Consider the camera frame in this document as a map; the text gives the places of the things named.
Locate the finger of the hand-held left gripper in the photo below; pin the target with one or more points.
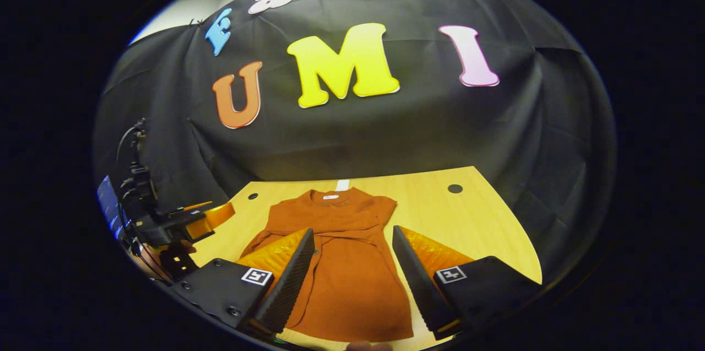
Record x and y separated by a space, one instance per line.
187 224
195 206

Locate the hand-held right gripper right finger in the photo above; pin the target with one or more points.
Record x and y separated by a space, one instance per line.
418 285

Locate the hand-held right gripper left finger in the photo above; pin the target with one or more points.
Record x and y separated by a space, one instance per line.
286 290

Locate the rust orange button-up garment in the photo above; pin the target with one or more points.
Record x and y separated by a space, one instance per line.
352 285

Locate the white tape strip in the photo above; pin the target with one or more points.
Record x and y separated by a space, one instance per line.
342 184

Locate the black backdrop cloth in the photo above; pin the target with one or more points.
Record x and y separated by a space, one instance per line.
418 130

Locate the small black backdrop clip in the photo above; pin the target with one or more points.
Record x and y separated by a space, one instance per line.
195 22

